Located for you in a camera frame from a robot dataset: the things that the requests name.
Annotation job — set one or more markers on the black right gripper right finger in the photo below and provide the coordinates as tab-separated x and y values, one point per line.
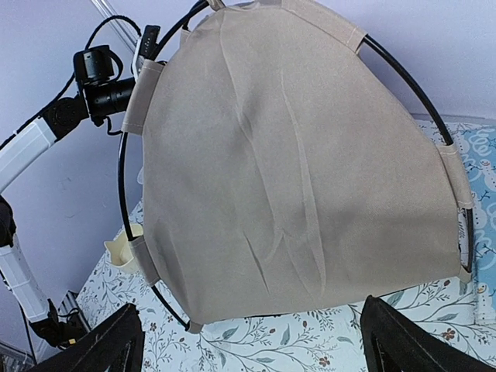
392	342

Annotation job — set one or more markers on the aluminium left corner post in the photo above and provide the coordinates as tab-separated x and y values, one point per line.
124	31

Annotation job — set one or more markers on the floral white table mat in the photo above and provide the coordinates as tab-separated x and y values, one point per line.
323	340

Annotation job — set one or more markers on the cream paw print bowl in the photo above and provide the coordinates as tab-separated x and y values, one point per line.
121	255

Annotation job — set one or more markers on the beige pet tent fabric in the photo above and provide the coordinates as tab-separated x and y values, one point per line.
281	176

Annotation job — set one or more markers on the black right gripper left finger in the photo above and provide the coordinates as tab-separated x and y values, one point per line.
117	344

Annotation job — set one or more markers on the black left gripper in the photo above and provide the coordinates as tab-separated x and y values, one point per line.
97	73

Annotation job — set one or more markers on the white ceramic bowl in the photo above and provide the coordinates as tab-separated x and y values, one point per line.
140	177

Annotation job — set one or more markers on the blue snowman print cushion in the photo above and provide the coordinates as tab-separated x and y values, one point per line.
476	144

